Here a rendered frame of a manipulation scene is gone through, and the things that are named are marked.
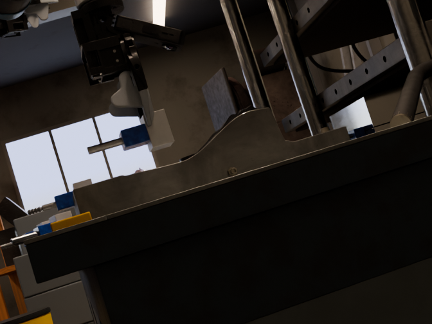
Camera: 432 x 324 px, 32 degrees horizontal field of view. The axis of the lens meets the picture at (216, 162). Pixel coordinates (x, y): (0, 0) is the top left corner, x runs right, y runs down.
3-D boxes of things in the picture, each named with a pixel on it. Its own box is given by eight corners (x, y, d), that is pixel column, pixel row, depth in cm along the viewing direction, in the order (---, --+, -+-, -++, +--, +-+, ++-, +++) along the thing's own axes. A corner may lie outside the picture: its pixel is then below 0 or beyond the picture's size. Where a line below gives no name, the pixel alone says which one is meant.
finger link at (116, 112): (116, 139, 124) (100, 85, 122) (150, 129, 125) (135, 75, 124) (118, 140, 121) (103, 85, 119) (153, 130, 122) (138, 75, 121)
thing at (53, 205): (31, 225, 140) (22, 198, 140) (32, 227, 144) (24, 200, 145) (99, 205, 142) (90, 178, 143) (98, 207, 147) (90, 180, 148)
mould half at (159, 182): (88, 240, 125) (64, 164, 126) (85, 245, 150) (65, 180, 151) (356, 157, 136) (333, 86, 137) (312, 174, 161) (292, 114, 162)
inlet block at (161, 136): (93, 165, 114) (83, 132, 115) (92, 169, 119) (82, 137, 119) (174, 141, 117) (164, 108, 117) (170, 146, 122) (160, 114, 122)
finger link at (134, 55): (137, 100, 118) (120, 53, 120) (147, 97, 118) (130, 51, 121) (137, 87, 113) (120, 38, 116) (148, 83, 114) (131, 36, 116)
